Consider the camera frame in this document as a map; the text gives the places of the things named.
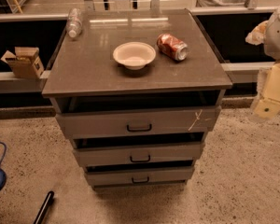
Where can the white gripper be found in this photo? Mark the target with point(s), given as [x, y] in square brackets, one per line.
[278, 36]

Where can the grey drawer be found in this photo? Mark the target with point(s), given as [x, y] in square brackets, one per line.
[87, 157]
[144, 176]
[137, 122]

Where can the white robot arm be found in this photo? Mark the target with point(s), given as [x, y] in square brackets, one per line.
[268, 34]

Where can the grey drawer cabinet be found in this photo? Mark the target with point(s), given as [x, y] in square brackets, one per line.
[86, 78]

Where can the grey top drawer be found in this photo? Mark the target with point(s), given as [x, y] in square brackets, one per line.
[137, 122]

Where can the grey bottom drawer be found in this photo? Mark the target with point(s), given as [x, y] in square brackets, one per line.
[144, 176]

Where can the open cardboard box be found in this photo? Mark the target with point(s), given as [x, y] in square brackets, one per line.
[24, 62]

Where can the red soda can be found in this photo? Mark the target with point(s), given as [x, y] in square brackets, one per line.
[172, 47]

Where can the white paper bowl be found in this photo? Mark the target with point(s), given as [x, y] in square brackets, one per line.
[134, 55]

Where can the clear plastic water bottle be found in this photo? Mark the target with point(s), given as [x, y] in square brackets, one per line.
[74, 22]

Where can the black rod on floor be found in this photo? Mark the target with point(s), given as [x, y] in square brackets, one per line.
[48, 201]

